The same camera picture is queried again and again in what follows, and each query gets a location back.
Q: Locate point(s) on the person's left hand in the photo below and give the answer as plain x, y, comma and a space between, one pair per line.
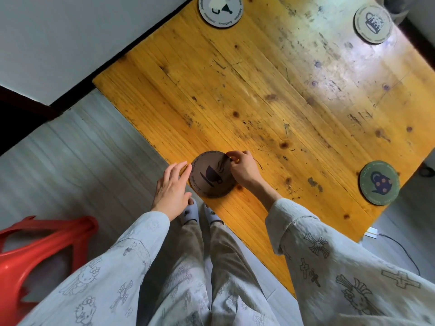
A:
171, 196

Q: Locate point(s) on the person's right hand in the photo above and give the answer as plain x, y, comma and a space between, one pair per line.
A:
246, 171

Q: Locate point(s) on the person's left thumb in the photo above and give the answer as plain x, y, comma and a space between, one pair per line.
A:
189, 198

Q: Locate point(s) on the person's left middle finger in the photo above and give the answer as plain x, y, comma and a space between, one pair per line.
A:
178, 171

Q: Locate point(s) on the person's right thumb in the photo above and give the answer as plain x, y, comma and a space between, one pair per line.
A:
234, 161

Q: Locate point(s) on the brown round cup-print coaster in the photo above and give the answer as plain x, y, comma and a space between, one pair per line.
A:
211, 178

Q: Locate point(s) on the person's right forearm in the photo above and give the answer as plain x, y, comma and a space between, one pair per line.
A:
340, 264

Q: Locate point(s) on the person's left forearm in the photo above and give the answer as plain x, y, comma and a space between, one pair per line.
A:
112, 274

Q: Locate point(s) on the person's left white slipper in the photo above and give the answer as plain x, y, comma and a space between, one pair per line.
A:
190, 213

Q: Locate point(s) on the person's white slipper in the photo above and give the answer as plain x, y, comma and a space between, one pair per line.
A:
190, 213
213, 215

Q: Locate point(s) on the person's right white slipper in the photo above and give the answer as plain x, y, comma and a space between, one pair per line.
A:
213, 215

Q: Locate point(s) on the person's beige trousers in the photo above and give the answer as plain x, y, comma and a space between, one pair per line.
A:
210, 278

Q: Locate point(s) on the green round teapot-print coaster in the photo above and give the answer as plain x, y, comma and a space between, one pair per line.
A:
379, 183

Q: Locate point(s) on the white round coaster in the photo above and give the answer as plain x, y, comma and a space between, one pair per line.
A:
221, 11

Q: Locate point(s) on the white plug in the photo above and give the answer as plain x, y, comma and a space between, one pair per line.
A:
371, 232

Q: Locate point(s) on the red plastic chair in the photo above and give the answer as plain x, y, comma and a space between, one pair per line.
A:
37, 254

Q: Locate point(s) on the grey round mug-print coaster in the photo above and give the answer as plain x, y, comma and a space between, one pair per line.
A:
373, 24

